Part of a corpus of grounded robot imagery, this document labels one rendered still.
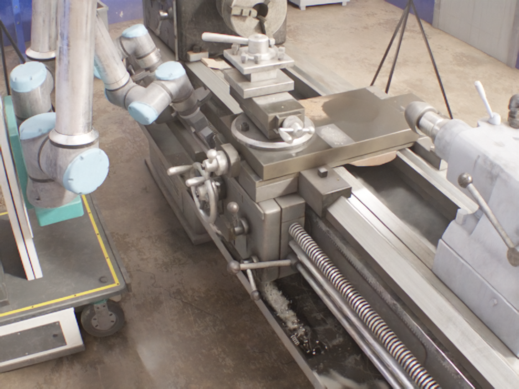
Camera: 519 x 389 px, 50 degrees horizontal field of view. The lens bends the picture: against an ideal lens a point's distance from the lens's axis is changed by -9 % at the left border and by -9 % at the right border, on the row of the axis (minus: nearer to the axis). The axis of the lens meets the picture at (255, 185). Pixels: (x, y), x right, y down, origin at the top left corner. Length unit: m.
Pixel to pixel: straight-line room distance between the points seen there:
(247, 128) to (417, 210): 0.59
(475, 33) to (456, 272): 4.34
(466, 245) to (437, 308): 0.16
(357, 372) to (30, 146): 1.20
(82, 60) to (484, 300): 1.19
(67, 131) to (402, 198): 1.05
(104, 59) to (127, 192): 1.48
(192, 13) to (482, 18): 3.50
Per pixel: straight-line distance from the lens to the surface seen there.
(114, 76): 1.93
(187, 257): 2.79
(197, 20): 2.55
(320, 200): 1.68
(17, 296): 2.28
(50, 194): 1.94
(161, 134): 2.93
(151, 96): 1.89
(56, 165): 1.76
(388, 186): 2.00
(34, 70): 2.32
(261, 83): 1.82
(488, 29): 5.50
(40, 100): 2.32
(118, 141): 3.75
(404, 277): 1.49
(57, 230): 2.53
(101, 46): 1.87
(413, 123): 1.61
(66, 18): 1.62
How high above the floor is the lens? 1.82
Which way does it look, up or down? 34 degrees down
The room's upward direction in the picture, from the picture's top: straight up
